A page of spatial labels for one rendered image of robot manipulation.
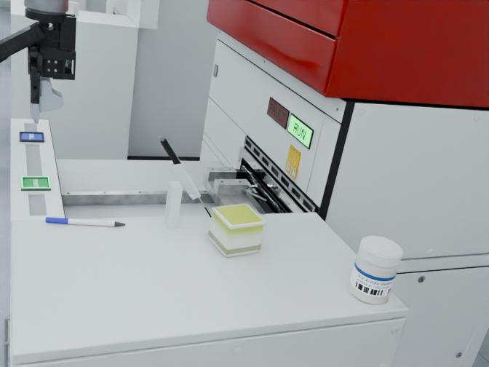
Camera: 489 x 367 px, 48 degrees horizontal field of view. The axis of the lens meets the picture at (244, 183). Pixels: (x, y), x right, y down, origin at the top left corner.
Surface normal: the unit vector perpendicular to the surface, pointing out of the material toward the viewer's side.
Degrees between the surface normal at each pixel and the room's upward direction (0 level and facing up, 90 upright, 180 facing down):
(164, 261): 0
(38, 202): 0
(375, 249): 0
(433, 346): 90
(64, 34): 90
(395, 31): 90
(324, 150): 90
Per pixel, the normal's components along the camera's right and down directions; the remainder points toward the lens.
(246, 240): 0.49, 0.43
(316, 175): -0.92, 0.00
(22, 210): 0.17, -0.90
